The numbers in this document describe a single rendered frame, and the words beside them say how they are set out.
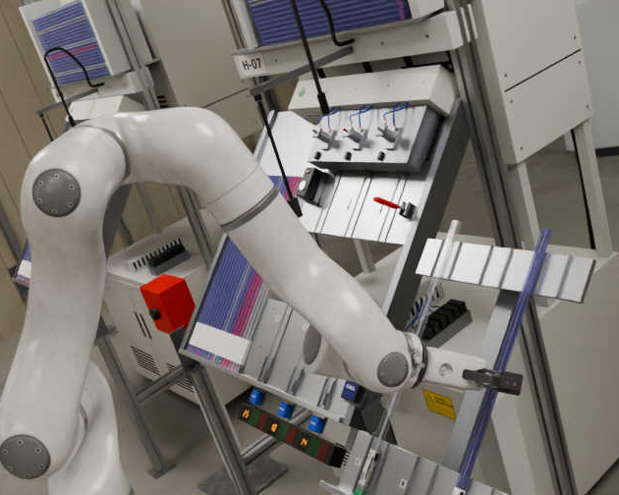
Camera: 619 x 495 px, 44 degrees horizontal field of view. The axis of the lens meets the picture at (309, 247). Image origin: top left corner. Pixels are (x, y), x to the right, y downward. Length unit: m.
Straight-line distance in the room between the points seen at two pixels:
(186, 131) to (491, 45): 0.92
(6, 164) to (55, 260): 4.03
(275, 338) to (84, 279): 0.81
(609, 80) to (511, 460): 3.43
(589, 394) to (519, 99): 0.81
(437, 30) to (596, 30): 3.01
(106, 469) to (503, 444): 0.65
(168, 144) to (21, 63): 4.24
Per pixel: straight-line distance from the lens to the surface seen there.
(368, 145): 1.71
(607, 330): 2.19
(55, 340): 1.11
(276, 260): 1.00
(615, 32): 4.55
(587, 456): 2.23
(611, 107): 4.66
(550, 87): 1.90
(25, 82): 5.18
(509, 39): 1.79
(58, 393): 1.12
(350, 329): 0.98
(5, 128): 5.09
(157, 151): 0.99
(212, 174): 0.97
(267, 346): 1.81
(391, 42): 1.70
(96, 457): 1.27
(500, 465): 1.40
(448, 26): 1.58
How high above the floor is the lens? 1.56
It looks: 20 degrees down
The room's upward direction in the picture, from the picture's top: 18 degrees counter-clockwise
